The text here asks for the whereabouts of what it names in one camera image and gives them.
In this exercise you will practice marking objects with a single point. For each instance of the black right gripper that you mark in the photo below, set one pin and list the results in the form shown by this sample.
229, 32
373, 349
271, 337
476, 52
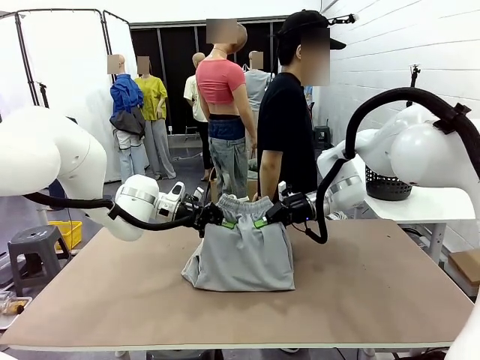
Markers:
302, 208

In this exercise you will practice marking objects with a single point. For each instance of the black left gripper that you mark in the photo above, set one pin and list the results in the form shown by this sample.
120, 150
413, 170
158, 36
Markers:
191, 212

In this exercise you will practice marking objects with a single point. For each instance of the grey training pants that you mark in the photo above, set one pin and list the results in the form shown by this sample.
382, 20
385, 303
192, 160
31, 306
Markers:
243, 258

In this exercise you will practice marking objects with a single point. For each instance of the black perforated plastic basket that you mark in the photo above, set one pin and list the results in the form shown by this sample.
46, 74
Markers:
386, 187

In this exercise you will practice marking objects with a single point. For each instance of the person's right forearm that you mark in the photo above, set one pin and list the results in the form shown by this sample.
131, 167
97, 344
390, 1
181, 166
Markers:
268, 172

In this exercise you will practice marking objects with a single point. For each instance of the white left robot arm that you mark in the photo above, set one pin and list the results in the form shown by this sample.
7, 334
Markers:
75, 161

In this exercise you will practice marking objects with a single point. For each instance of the person's right hand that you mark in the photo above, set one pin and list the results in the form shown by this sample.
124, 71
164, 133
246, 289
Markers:
260, 195

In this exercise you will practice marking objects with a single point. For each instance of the black stool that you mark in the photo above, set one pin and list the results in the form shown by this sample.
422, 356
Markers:
322, 137

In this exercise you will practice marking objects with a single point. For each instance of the person in black t-shirt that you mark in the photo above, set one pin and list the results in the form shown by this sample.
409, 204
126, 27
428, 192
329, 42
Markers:
285, 123

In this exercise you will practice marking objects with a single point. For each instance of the bald mannequin in cream shirt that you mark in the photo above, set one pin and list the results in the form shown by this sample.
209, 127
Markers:
195, 97

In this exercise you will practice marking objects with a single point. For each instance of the mannequin in yellow shirt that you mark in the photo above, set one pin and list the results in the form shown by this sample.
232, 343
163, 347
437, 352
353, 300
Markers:
152, 97

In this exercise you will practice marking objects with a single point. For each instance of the yellow plastic crate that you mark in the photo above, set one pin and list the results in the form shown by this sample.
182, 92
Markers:
71, 230

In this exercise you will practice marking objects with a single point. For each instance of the mannequin in pink top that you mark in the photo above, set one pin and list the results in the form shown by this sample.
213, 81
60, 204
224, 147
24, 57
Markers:
221, 82

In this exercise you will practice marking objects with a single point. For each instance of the white side table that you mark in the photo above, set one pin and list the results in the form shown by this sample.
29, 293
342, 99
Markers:
423, 206

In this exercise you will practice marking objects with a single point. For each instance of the mannequin in blue jacket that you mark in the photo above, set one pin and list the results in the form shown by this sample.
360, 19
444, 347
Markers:
127, 101

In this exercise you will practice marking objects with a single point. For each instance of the grey plastic stool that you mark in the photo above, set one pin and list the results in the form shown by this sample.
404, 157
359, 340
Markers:
33, 247

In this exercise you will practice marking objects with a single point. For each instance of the flat cardboard box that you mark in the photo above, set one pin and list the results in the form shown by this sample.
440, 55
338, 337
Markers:
467, 266

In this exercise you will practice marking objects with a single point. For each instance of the black cap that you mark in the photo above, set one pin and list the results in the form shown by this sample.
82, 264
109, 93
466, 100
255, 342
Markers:
307, 24

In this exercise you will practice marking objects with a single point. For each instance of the black light stand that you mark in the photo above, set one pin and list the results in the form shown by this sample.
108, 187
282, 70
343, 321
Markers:
43, 95

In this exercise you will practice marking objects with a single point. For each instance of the white tray with snacks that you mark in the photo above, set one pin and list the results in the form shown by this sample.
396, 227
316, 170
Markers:
13, 311

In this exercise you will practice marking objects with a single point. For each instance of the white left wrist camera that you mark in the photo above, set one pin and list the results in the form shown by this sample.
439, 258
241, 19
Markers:
198, 193

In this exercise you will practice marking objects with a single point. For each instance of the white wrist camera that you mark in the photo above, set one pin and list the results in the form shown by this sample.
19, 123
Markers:
282, 187
198, 193

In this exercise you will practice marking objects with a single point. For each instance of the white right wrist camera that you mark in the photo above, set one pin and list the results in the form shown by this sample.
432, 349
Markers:
282, 187

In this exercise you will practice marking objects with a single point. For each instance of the black camera tripod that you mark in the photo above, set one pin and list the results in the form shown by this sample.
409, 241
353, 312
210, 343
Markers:
414, 80

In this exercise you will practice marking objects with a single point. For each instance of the white backdrop panel black frame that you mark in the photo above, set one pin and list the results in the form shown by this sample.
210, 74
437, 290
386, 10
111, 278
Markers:
116, 41
67, 56

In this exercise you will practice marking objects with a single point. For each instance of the head-mounted camera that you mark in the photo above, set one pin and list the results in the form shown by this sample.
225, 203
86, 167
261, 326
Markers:
343, 18

